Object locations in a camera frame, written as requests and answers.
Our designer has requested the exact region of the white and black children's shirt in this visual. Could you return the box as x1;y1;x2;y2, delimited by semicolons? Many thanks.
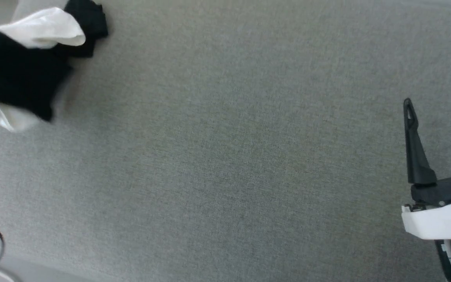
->
0;0;109;132

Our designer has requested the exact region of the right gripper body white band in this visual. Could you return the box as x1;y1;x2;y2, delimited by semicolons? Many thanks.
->
401;174;451;240

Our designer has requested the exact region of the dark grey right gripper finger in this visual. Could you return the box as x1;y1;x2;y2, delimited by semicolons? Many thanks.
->
403;98;438;185

